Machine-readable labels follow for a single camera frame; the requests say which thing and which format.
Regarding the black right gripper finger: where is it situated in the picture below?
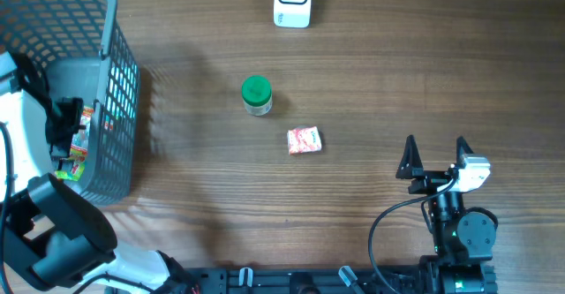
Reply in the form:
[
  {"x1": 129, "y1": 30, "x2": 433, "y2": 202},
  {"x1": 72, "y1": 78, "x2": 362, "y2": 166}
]
[
  {"x1": 395, "y1": 135, "x2": 424, "y2": 179},
  {"x1": 456, "y1": 136, "x2": 473, "y2": 164}
]

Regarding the Haribo gummy candy bag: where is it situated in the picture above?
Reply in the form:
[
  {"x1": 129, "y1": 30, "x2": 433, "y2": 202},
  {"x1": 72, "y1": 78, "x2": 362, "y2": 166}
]
[{"x1": 55, "y1": 107, "x2": 94, "y2": 181}]

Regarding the small red-white snack packet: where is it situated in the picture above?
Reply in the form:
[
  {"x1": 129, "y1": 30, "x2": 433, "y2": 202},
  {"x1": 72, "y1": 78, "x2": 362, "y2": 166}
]
[{"x1": 287, "y1": 126, "x2": 322, "y2": 155}]

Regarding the green-lidded Knorr jar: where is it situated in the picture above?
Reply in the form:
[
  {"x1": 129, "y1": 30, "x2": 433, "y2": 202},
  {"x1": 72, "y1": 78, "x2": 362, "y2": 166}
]
[{"x1": 241, "y1": 75, "x2": 273, "y2": 116}]

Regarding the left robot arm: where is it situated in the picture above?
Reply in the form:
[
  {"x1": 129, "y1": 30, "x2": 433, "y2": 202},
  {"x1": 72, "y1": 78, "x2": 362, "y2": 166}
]
[{"x1": 1, "y1": 91, "x2": 200, "y2": 293}]

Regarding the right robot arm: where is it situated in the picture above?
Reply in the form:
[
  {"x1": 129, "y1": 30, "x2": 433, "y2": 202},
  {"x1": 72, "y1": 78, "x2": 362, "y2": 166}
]
[{"x1": 395, "y1": 135, "x2": 498, "y2": 293}]

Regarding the white barcode scanner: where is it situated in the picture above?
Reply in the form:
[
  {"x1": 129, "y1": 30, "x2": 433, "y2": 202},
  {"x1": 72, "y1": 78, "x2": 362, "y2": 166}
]
[{"x1": 273, "y1": 0, "x2": 312, "y2": 28}]

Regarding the grey plastic shopping basket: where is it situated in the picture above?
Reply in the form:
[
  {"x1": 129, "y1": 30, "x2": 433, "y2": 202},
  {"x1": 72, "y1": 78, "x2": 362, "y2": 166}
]
[{"x1": 1, "y1": 0, "x2": 140, "y2": 206}]

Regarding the black camera cable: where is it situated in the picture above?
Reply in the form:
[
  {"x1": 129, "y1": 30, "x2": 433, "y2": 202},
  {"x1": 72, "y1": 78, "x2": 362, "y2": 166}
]
[{"x1": 367, "y1": 177, "x2": 460, "y2": 294}]

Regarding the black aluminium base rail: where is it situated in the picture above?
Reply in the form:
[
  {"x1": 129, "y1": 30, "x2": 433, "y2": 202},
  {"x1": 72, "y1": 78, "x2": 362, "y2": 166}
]
[{"x1": 104, "y1": 266, "x2": 499, "y2": 294}]

